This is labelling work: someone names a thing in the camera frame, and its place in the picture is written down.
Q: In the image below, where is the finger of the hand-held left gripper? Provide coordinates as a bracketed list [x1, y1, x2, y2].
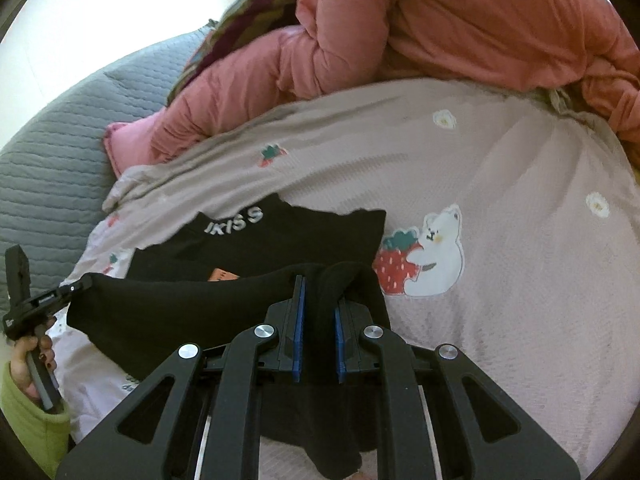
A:
[57, 272, 95, 311]

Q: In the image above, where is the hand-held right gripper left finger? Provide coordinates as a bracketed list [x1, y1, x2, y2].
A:
[55, 274, 307, 480]

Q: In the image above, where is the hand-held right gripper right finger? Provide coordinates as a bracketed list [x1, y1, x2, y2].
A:
[333, 297, 581, 480]

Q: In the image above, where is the black sweater with orange patches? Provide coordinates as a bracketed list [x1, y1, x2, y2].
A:
[66, 196, 393, 480]

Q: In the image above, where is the person's left forearm green sleeve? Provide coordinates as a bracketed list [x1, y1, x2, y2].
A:
[0, 360, 72, 480]

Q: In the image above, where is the person's left hand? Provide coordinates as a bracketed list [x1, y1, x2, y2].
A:
[9, 332, 57, 403]

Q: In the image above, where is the grey quilted mattress cover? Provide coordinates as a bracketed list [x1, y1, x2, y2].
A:
[0, 30, 213, 326]

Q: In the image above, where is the printed strawberry blanket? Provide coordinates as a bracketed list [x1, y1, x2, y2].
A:
[50, 76, 640, 480]

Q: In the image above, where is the colourful striped cloth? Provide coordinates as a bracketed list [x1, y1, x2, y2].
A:
[166, 0, 315, 107]

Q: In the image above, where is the pink puffer jacket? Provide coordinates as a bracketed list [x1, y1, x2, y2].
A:
[104, 0, 640, 181]

